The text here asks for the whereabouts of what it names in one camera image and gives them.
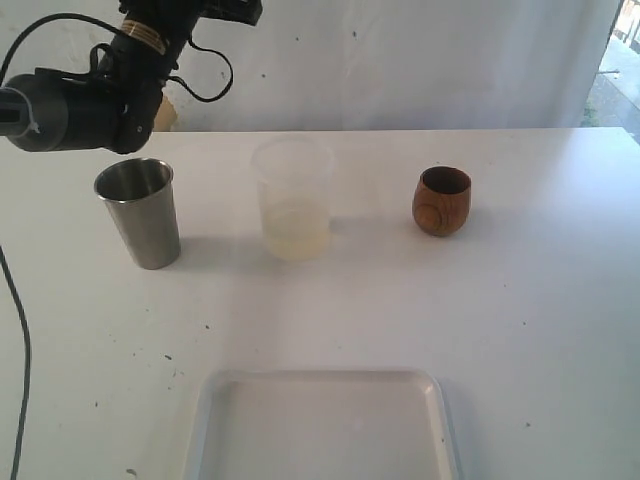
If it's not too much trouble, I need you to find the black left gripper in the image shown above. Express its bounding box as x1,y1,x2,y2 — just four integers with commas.
119,0,263,26

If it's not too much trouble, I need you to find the stainless steel cup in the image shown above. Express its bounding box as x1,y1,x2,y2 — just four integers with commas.
94,158,181,270

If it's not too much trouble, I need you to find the brown wooden cup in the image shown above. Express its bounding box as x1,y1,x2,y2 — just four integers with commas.
412,165,472,237

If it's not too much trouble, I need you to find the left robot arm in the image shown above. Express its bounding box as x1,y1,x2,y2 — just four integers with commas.
1,1,263,154

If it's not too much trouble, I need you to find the translucent plastic container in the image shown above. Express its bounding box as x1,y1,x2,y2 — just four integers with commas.
251,134,334,261

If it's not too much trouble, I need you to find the white plastic tray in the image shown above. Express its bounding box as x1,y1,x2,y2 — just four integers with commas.
182,369,460,479

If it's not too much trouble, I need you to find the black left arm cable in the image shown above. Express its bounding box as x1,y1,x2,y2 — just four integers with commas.
0,12,235,104

